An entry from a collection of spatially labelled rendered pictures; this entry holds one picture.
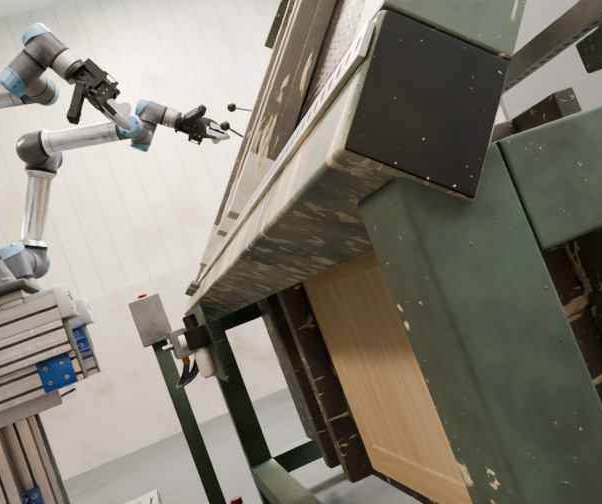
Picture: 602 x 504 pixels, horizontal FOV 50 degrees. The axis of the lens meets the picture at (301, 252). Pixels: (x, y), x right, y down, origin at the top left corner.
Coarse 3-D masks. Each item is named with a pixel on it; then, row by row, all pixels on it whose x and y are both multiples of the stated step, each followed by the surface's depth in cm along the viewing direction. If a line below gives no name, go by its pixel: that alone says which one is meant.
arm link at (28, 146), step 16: (80, 128) 227; (96, 128) 226; (112, 128) 226; (144, 128) 231; (16, 144) 231; (32, 144) 226; (48, 144) 227; (64, 144) 228; (80, 144) 228; (96, 144) 230; (32, 160) 231
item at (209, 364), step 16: (192, 320) 185; (176, 336) 197; (192, 336) 184; (208, 336) 191; (176, 352) 196; (192, 352) 197; (208, 352) 185; (192, 368) 224; (208, 368) 184; (224, 368) 183
